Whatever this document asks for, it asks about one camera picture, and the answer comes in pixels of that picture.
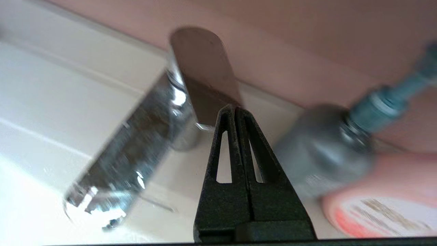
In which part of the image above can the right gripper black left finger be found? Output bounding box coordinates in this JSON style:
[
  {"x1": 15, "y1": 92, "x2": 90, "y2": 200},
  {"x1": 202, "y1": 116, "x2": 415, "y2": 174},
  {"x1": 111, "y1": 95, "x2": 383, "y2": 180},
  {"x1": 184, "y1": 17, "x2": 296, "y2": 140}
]
[{"x1": 194, "y1": 104, "x2": 252, "y2": 242}]

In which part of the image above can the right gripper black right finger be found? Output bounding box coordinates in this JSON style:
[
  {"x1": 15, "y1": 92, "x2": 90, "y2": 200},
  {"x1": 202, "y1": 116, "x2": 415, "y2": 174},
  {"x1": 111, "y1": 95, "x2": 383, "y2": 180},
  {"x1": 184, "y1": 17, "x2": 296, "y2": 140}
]
[{"x1": 236, "y1": 108, "x2": 309, "y2": 226}]

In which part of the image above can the chrome sink faucet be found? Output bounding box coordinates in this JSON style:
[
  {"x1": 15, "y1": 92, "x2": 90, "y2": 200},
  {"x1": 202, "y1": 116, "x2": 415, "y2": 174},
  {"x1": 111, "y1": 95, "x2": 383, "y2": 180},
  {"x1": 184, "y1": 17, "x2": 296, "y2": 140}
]
[{"x1": 63, "y1": 27, "x2": 243, "y2": 233}]

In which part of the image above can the white ceramic sink basin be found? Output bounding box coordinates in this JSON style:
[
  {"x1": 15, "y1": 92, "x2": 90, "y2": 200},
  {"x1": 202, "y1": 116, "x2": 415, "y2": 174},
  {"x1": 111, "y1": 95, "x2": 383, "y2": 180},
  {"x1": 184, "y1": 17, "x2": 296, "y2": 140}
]
[{"x1": 0, "y1": 118, "x2": 198, "y2": 240}]

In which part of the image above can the dark grey pump bottle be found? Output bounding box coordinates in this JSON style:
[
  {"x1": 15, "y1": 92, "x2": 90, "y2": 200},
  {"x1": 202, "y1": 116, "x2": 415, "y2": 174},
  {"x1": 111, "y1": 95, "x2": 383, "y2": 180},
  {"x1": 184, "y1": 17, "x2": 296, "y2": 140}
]
[{"x1": 273, "y1": 41, "x2": 437, "y2": 199}]

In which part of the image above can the pink pump soap bottle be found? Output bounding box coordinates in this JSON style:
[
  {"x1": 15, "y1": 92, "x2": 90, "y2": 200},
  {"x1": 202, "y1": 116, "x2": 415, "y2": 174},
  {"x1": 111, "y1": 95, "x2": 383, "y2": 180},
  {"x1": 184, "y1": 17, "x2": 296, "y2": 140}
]
[{"x1": 321, "y1": 152, "x2": 437, "y2": 238}]

